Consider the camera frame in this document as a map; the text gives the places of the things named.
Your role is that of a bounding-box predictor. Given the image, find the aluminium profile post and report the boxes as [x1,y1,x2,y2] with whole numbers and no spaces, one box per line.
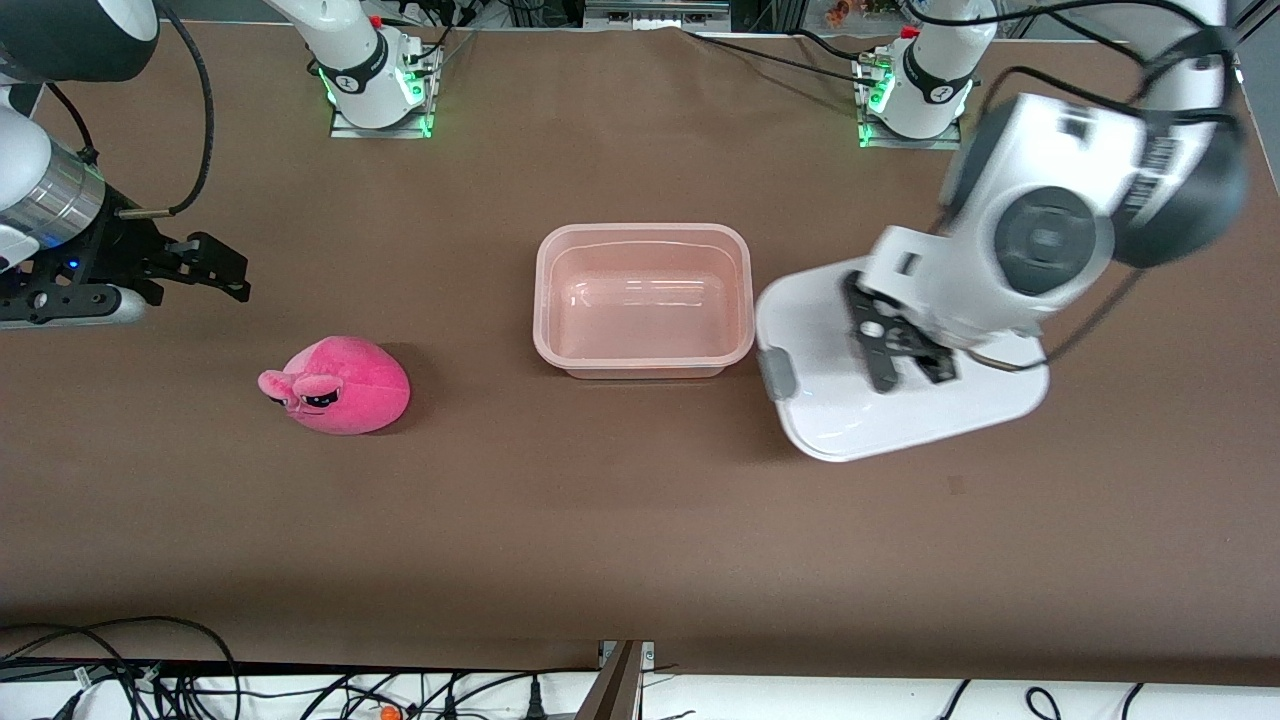
[575,642,646,720]

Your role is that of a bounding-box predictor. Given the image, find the black table edge rail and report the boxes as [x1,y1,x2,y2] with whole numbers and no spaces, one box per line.
[0,656,601,683]

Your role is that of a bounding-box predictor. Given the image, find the pink plush toy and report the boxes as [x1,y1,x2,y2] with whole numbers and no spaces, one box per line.
[258,336,411,436]

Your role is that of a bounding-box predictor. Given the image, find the metal base plate right arm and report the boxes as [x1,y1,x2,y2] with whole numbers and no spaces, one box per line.
[330,50,436,139]

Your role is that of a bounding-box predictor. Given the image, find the black cable across table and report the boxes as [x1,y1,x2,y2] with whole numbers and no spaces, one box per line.
[683,28,886,91]

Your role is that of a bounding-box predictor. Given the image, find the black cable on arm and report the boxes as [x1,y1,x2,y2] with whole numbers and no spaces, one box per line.
[118,0,216,219]
[905,0,1246,373]

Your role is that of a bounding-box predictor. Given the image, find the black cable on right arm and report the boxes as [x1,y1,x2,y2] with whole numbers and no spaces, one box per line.
[118,0,216,219]

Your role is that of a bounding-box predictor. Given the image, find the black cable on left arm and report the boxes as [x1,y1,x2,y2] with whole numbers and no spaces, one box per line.
[905,0,1246,373]

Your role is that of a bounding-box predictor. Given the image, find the translucent pink plastic box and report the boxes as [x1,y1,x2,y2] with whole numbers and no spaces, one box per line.
[533,223,756,379]

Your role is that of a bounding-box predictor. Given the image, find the aluminium frame bar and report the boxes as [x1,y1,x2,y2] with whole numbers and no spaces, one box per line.
[585,0,731,27]

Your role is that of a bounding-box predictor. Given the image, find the metal base plate left arm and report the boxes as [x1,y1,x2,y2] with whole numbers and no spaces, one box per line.
[858,55,963,151]

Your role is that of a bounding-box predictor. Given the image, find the brown table cover sheet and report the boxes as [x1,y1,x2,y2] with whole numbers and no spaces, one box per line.
[0,20,1280,686]

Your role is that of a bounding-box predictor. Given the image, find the black looping floor cable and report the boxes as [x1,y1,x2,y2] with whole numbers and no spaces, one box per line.
[0,615,243,720]

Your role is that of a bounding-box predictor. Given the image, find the white box lid grey clips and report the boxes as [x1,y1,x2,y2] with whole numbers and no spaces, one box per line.
[755,265,1051,463]

